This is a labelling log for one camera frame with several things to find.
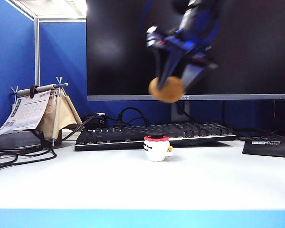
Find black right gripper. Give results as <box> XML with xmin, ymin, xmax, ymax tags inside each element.
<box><xmin>148</xmin><ymin>35</ymin><xmax>217</xmax><ymax>93</ymax></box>

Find brown fuzzy kiwi fruit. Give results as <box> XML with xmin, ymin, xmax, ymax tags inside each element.
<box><xmin>149</xmin><ymin>76</ymin><xmax>185</xmax><ymax>103</ymax></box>

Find black flat device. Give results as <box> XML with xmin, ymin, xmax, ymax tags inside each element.
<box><xmin>0</xmin><ymin>130</ymin><xmax>42</xmax><ymax>152</ymax></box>

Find grey monitor stand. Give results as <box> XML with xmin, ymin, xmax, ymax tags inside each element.
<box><xmin>170</xmin><ymin>100</ymin><xmax>190</xmax><ymax>123</ymax></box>

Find large black computer monitor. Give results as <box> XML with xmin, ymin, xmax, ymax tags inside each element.
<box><xmin>85</xmin><ymin>0</ymin><xmax>285</xmax><ymax>102</ymax></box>

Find small white toy cup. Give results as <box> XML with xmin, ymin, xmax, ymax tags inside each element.
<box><xmin>143</xmin><ymin>134</ymin><xmax>174</xmax><ymax>162</ymax></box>

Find black mechanical keyboard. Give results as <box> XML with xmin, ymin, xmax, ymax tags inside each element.
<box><xmin>74</xmin><ymin>122</ymin><xmax>238</xmax><ymax>152</ymax></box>

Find black power adapter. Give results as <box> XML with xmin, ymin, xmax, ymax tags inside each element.
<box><xmin>82</xmin><ymin>114</ymin><xmax>109</xmax><ymax>131</ymax></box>

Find black mouse pad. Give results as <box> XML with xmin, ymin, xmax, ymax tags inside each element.
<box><xmin>241</xmin><ymin>136</ymin><xmax>285</xmax><ymax>159</ymax></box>

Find beige tent-shaped desk calendar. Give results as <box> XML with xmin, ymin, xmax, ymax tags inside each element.
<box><xmin>0</xmin><ymin>76</ymin><xmax>84</xmax><ymax>147</ymax></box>

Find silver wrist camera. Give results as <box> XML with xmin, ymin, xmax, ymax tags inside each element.
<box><xmin>146</xmin><ymin>25</ymin><xmax>159</xmax><ymax>46</ymax></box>

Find looped black cable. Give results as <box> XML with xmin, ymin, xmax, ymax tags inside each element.
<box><xmin>108</xmin><ymin>107</ymin><xmax>151</xmax><ymax>129</ymax></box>

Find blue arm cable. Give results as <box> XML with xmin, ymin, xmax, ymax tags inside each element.
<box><xmin>137</xmin><ymin>0</ymin><xmax>155</xmax><ymax>33</ymax></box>

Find thin black monitor cables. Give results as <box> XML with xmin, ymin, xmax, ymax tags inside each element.
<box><xmin>222</xmin><ymin>100</ymin><xmax>285</xmax><ymax>141</ymax></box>

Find black cable with silver plug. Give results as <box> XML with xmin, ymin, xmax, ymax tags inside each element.
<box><xmin>61</xmin><ymin>113</ymin><xmax>106</xmax><ymax>141</ymax></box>

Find aluminium partition post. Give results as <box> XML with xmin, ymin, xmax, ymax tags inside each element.
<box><xmin>34</xmin><ymin>18</ymin><xmax>41</xmax><ymax>87</ymax></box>

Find black cable bundle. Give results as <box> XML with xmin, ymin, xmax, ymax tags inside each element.
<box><xmin>0</xmin><ymin>129</ymin><xmax>57</xmax><ymax>174</ymax></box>

